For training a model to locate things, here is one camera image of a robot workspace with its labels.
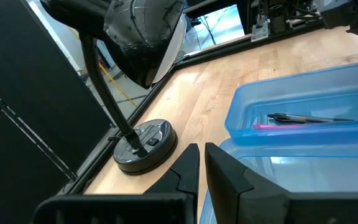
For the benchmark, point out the silver metal bracket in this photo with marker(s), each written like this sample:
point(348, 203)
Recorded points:
point(259, 31)

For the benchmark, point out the black gooseneck desk lamp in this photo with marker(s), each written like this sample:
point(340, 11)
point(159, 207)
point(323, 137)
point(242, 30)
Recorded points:
point(145, 146)

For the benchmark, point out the blue translucent plastic supply box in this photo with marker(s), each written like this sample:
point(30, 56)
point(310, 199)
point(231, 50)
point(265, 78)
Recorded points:
point(244, 93)

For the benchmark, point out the black pen with clear barrel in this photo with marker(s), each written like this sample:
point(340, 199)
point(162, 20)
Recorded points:
point(291, 118)

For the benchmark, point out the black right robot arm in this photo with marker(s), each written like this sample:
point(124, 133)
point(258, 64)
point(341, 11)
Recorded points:
point(291, 15)

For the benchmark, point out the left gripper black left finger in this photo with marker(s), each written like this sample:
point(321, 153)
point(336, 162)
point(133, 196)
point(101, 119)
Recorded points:
point(185, 180)

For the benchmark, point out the pink highlighter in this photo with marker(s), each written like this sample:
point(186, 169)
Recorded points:
point(275, 127)

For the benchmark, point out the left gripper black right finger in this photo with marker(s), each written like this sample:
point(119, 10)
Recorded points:
point(232, 193)

